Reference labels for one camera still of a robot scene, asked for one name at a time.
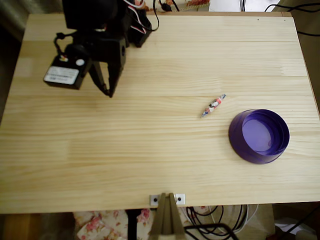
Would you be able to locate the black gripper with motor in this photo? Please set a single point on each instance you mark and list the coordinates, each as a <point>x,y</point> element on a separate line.
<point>115,55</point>

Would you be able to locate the candy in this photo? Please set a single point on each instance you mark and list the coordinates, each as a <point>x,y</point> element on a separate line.
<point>213,105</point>

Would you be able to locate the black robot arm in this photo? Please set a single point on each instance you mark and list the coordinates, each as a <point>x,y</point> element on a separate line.
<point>87,15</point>

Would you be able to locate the purple bowl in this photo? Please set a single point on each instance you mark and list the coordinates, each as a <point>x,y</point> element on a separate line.
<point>260,137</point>

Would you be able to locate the black plug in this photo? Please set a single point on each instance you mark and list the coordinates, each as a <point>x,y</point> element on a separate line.
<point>165,6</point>

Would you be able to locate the white sheet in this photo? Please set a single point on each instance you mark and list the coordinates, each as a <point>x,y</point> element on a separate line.
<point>225,6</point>

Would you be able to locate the black pole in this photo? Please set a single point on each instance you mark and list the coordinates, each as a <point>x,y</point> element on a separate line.
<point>132,225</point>

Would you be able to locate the metal mounting bracket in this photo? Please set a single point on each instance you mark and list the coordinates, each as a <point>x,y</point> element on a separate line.
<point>153,199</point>

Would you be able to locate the metal table clamp bracket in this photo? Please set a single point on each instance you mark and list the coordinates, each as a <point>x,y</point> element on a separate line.
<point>166,220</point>

